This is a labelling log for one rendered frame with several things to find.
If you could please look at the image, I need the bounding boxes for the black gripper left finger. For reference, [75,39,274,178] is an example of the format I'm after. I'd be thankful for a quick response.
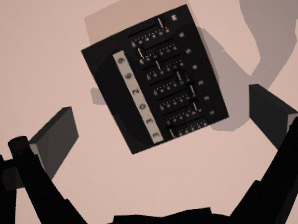
[0,106,88,224]

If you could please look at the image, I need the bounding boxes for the black lighting desk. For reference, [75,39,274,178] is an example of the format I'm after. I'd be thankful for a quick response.
[81,4,229,155]

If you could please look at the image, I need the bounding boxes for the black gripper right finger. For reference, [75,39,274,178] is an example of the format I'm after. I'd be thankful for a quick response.
[224,84,298,224]

